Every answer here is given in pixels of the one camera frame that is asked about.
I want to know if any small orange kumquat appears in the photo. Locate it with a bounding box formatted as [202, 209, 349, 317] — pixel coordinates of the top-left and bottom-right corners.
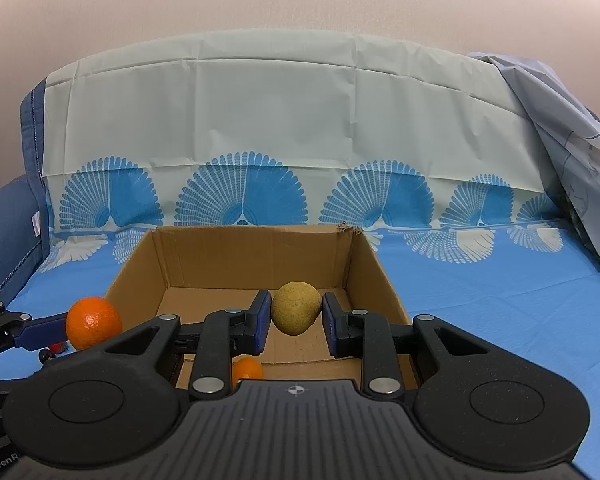
[231, 357, 265, 387]

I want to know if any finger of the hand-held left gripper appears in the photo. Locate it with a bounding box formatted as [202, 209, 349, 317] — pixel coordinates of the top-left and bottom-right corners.
[0, 300, 70, 362]

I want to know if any brown cardboard box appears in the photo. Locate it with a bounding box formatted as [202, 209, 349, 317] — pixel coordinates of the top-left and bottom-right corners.
[102, 222, 423, 393]

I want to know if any yellow-green round fruit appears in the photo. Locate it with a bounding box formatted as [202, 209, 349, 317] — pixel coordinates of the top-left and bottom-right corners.
[271, 281, 324, 336]

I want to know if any pale grey-blue cloth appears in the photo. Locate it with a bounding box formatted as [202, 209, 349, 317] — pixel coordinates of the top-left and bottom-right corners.
[467, 50, 600, 286]

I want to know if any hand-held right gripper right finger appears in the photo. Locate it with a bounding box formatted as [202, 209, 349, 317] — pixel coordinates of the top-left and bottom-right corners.
[321, 291, 501, 397]

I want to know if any orange tangerine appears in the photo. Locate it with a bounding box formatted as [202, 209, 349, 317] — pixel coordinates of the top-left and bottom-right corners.
[65, 296, 124, 351]

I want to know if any blue fan-patterned tablecloth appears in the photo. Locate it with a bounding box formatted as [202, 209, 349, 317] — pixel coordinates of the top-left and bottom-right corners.
[0, 27, 600, 480]

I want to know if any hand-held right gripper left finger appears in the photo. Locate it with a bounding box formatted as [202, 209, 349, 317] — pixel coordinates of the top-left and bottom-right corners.
[92, 289, 273, 402]

